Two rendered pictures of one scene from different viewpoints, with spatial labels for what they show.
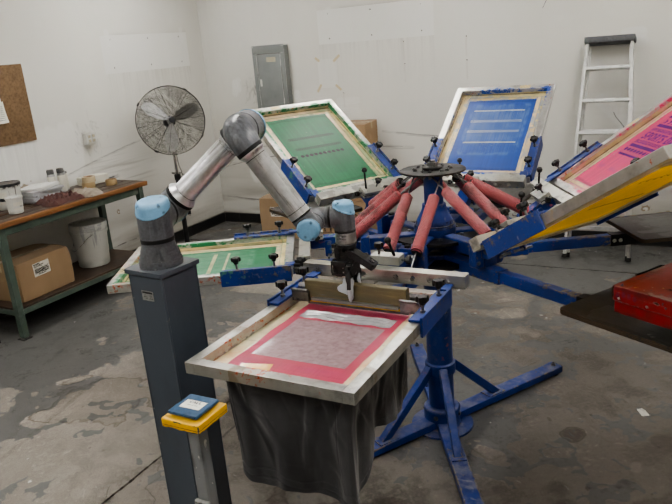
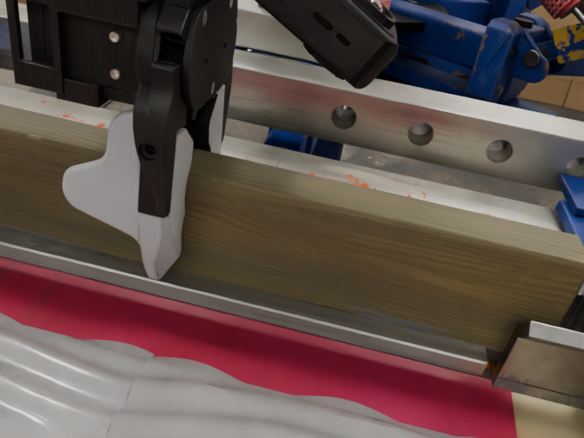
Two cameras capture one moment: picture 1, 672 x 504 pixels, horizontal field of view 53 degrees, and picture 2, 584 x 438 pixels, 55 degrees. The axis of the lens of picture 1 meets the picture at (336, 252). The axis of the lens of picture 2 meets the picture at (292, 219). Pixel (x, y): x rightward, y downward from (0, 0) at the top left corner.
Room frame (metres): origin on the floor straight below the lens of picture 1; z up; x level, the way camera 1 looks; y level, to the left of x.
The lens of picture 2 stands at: (2.03, 0.00, 1.20)
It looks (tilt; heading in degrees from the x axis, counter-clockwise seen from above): 32 degrees down; 336
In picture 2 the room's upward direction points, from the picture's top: 10 degrees clockwise
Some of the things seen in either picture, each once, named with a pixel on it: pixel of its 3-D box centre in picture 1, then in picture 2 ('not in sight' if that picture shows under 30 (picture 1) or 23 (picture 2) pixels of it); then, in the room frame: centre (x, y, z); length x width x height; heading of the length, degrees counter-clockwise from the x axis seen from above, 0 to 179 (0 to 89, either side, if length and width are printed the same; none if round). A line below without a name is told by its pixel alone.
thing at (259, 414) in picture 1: (290, 435); not in sight; (1.85, 0.19, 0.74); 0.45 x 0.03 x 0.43; 61
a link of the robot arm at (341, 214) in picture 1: (343, 216); not in sight; (2.30, -0.04, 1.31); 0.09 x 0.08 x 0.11; 81
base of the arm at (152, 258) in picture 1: (159, 250); not in sight; (2.27, 0.61, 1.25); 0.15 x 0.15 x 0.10
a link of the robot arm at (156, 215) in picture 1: (154, 217); not in sight; (2.28, 0.61, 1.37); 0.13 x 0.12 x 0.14; 171
